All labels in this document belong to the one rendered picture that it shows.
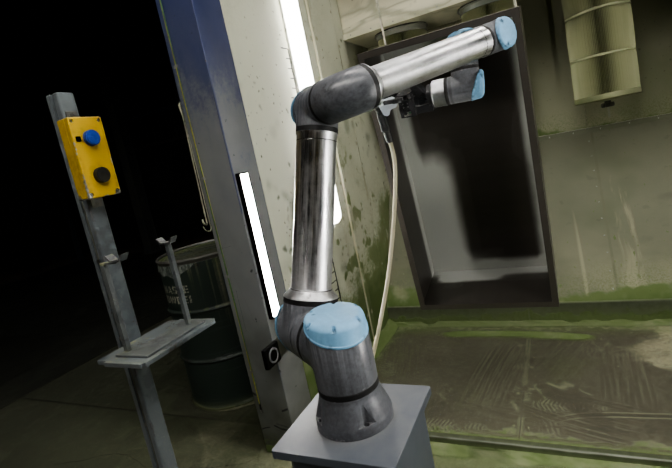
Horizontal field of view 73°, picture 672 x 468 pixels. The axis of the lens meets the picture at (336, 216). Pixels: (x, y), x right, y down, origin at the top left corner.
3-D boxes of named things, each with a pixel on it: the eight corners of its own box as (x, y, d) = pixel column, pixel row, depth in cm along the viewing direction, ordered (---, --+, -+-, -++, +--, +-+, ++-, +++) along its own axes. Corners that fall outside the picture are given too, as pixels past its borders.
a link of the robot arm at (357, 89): (324, 74, 102) (515, 6, 131) (302, 86, 113) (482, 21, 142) (342, 123, 105) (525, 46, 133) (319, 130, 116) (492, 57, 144)
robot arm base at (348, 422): (377, 446, 99) (369, 405, 97) (303, 437, 107) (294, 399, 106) (403, 397, 115) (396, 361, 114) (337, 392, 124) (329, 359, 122)
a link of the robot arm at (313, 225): (294, 371, 114) (305, 72, 112) (270, 350, 129) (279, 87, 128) (347, 363, 121) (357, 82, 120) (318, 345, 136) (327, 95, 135)
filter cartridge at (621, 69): (637, 111, 271) (620, -32, 262) (656, 108, 238) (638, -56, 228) (570, 124, 284) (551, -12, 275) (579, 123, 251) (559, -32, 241)
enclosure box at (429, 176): (434, 272, 246) (381, 46, 208) (555, 265, 220) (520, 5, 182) (421, 309, 217) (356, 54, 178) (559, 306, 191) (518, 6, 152)
